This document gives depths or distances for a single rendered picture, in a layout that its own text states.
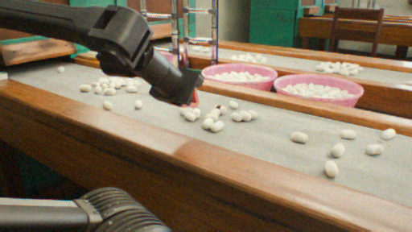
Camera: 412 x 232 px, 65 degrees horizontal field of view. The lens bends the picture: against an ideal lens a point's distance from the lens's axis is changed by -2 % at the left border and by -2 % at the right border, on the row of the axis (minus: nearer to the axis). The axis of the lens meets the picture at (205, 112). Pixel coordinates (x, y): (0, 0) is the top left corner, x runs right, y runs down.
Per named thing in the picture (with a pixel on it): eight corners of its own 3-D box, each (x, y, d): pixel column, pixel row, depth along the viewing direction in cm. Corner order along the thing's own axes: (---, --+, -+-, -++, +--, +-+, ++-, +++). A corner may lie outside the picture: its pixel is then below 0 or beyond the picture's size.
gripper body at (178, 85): (166, 70, 70) (145, 51, 64) (204, 77, 64) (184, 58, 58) (153, 97, 68) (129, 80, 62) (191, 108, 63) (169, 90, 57)
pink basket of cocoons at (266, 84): (272, 113, 105) (274, 84, 101) (192, 105, 111) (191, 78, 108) (277, 89, 129) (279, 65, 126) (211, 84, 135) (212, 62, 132)
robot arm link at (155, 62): (142, 68, 53) (154, 39, 55) (113, 67, 57) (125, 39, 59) (166, 88, 59) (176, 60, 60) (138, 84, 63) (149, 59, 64)
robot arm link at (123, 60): (110, 50, 49) (136, 8, 52) (64, 49, 55) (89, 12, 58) (153, 94, 58) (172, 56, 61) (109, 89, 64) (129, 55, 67)
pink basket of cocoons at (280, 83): (345, 138, 87) (351, 105, 84) (257, 117, 102) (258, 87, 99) (366, 110, 107) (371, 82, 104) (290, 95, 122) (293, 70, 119)
